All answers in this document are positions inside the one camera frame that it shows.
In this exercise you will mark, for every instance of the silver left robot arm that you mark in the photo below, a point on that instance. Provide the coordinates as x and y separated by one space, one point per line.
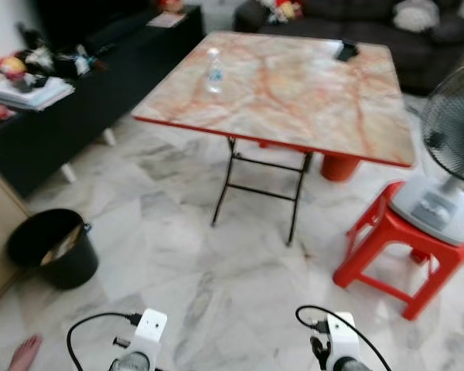
131 363

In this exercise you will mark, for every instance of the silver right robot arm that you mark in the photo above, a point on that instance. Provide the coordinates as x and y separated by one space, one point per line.
352 365

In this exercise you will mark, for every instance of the black plastic bucket bin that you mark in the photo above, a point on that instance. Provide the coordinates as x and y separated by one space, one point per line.
66 267

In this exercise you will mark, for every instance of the grey electric fan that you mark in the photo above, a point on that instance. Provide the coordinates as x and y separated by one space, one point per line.
437 209

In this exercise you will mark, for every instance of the red round plastic stool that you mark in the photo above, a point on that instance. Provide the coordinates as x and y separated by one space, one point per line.
340 168

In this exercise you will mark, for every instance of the marble-pattern folding table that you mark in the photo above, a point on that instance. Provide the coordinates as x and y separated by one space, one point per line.
294 93

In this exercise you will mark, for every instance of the person's bare foot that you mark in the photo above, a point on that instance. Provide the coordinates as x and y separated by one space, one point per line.
25 355

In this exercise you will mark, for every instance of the clear plastic water bottle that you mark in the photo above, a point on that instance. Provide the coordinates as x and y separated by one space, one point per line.
214 73

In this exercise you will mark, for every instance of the small black pouch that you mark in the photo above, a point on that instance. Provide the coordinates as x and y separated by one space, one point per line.
345 51

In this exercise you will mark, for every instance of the long black low cabinet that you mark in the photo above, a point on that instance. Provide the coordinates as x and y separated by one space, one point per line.
100 100

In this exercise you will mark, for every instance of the dark fabric sofa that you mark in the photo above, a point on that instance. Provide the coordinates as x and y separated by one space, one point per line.
356 19

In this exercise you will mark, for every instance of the light wooden cupboard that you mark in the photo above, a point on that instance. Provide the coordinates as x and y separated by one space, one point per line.
0 232

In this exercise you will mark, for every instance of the red yellow plush toy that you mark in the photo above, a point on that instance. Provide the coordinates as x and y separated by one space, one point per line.
282 9

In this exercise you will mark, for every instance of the grey plush cushion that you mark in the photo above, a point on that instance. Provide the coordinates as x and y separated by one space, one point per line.
416 15

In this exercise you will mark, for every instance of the pale paper sheet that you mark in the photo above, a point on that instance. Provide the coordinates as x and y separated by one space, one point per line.
167 19

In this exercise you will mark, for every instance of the small black white toy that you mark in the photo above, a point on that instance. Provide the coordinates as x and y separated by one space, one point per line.
85 62

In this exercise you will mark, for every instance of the small red ornament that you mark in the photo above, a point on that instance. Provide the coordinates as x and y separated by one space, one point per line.
171 5

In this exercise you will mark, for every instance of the stack of white papers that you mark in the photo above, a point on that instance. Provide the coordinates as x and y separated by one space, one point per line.
31 94

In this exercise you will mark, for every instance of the black white plush toy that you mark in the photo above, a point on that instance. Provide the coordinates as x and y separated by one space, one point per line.
39 56

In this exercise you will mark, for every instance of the colourful toy figure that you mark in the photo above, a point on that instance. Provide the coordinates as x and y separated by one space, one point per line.
8 68

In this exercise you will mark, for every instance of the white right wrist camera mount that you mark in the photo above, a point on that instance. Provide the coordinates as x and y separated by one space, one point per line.
342 340

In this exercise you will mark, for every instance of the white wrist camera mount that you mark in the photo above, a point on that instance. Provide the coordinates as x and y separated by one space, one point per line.
342 340
149 331

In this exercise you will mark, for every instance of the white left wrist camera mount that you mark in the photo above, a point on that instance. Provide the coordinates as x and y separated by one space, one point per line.
149 331

